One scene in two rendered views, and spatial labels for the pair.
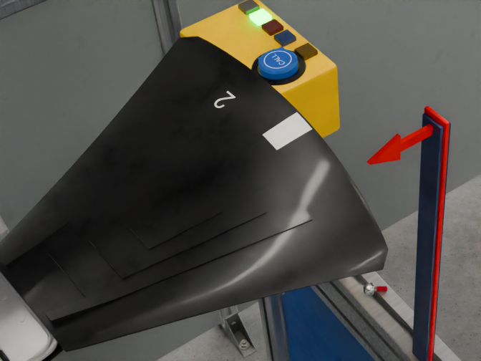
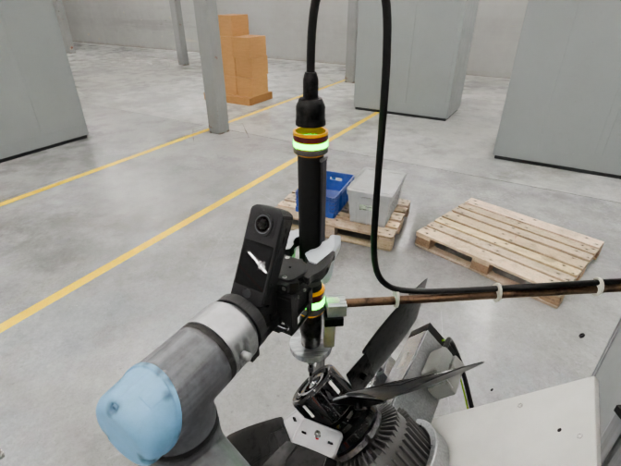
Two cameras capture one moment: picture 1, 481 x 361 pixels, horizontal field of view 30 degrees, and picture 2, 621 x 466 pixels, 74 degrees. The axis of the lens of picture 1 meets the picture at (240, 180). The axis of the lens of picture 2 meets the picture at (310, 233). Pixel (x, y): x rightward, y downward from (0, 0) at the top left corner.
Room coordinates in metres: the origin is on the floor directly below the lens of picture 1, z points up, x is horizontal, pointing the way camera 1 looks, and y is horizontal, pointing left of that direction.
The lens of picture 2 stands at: (0.74, -0.12, 1.96)
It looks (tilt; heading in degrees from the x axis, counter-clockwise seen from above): 30 degrees down; 145
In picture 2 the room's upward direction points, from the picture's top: straight up
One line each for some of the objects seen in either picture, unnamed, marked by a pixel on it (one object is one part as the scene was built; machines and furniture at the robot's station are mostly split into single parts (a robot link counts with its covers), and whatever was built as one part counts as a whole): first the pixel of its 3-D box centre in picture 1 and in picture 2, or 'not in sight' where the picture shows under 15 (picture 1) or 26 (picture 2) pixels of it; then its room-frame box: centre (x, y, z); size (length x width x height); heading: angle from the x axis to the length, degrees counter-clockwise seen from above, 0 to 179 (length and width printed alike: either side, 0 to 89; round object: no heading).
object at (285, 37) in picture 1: (285, 38); not in sight; (0.75, -0.07, 1.08); 0.02 x 0.02 x 0.01; 25
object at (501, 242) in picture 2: not in sight; (506, 243); (-0.77, 3.02, 0.07); 1.20 x 1.00 x 0.15; 9
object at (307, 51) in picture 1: (305, 51); not in sight; (0.73, -0.09, 1.08); 0.02 x 0.02 x 0.01; 25
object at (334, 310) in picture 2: not in sight; (316, 324); (0.34, 0.17, 1.49); 0.09 x 0.07 x 0.10; 60
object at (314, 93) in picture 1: (260, 83); not in sight; (0.75, -0.04, 1.02); 0.16 x 0.10 x 0.11; 25
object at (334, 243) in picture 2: not in sight; (326, 263); (0.36, 0.17, 1.63); 0.09 x 0.03 x 0.06; 105
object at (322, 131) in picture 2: not in sight; (310, 141); (0.33, 0.17, 1.80); 0.04 x 0.04 x 0.03
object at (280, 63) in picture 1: (278, 64); not in sight; (0.71, -0.06, 1.08); 0.04 x 0.04 x 0.02
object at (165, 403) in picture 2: not in sight; (169, 392); (0.45, -0.08, 1.63); 0.11 x 0.08 x 0.09; 115
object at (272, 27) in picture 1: (272, 27); not in sight; (0.78, -0.06, 1.08); 0.02 x 0.02 x 0.01; 25
